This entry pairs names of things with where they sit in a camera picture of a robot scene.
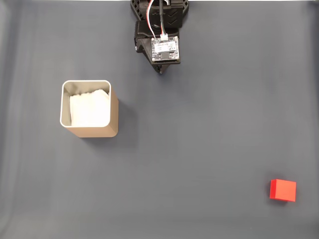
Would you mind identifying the white tissue paper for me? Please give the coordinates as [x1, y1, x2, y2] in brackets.
[69, 89, 110, 126]

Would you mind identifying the blue-grey table mat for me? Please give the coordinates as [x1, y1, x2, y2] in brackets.
[0, 1, 319, 239]

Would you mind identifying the black camera cable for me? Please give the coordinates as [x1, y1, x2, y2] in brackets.
[159, 0, 169, 41]

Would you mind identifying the beige square box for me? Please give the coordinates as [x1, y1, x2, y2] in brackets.
[59, 79, 119, 138]

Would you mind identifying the red cube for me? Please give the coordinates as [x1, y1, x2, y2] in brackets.
[269, 179, 297, 202]

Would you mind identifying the camera circuit board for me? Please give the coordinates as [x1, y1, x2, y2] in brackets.
[151, 35, 181, 65]

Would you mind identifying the red white servo wire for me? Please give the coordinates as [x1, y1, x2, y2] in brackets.
[147, 0, 158, 40]

